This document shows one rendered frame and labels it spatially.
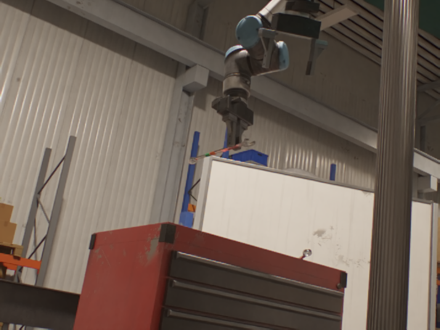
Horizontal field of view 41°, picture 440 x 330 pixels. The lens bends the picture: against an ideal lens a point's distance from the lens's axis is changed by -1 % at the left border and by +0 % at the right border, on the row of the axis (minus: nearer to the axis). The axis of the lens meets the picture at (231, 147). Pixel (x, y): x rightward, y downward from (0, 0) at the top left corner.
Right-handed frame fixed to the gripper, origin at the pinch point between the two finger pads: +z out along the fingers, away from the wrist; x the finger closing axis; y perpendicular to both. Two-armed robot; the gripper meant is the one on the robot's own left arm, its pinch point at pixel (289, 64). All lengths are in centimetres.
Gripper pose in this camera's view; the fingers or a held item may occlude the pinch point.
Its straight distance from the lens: 167.4
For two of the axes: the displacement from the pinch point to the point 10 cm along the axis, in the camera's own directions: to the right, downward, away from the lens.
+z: -1.6, 9.8, 1.0
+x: -9.4, -1.2, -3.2
